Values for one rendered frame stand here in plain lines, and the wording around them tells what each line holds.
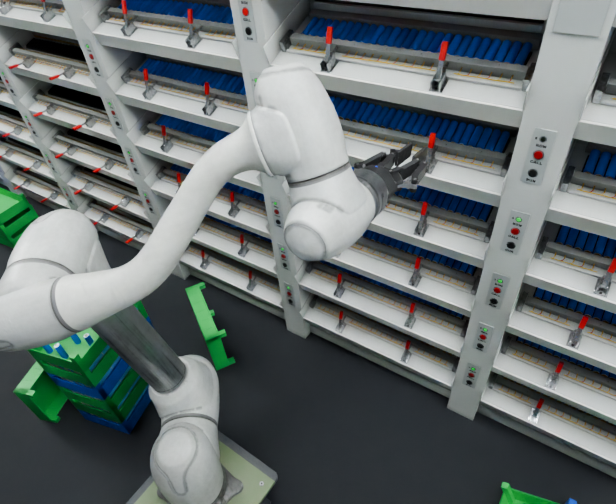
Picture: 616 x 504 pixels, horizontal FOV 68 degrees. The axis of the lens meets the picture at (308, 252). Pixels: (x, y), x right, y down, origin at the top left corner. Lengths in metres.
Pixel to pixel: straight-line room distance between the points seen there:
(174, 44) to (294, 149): 0.86
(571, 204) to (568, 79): 0.27
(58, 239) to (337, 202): 0.55
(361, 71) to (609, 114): 0.50
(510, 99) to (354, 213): 0.45
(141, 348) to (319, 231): 0.66
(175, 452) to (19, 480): 0.86
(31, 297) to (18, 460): 1.23
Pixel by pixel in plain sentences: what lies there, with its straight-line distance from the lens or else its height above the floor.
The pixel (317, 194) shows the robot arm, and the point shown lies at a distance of 0.68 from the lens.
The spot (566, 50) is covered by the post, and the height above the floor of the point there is 1.25.
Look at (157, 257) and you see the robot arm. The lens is 0.77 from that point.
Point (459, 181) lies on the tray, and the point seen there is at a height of 0.94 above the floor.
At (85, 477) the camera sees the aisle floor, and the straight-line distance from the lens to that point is 1.90.
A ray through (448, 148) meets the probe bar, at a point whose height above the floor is 0.98.
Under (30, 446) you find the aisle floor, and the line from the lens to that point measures 2.06.
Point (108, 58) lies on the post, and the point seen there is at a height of 1.04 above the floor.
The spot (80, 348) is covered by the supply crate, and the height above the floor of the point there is 0.40.
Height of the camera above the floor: 1.57
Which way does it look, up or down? 43 degrees down
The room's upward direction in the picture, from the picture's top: 6 degrees counter-clockwise
